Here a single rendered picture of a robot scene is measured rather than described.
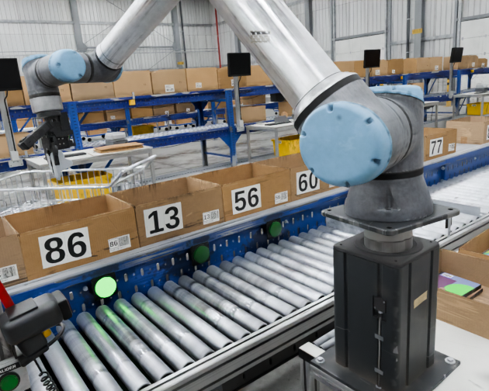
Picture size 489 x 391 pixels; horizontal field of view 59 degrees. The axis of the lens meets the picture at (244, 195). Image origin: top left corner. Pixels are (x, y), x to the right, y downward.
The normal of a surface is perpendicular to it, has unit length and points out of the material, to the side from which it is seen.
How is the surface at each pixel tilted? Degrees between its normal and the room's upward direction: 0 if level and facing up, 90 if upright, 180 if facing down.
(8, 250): 90
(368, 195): 70
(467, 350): 0
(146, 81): 90
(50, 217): 90
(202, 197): 90
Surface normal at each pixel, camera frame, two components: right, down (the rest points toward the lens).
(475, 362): -0.07, -0.96
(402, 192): 0.00, -0.12
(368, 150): -0.52, 0.30
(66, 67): 0.75, 0.00
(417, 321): 0.63, 0.15
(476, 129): -0.77, 0.22
